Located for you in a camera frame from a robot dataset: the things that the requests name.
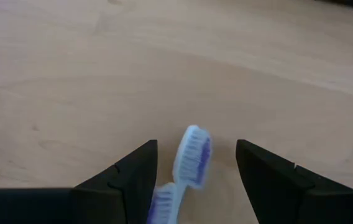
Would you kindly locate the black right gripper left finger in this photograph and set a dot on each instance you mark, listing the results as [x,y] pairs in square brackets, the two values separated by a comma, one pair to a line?
[126,186]

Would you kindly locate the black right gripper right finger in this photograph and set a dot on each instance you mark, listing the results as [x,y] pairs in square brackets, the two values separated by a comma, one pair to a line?
[273,186]

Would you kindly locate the purple white toothbrush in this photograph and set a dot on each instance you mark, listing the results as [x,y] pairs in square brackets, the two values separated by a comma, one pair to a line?
[162,203]
[192,155]

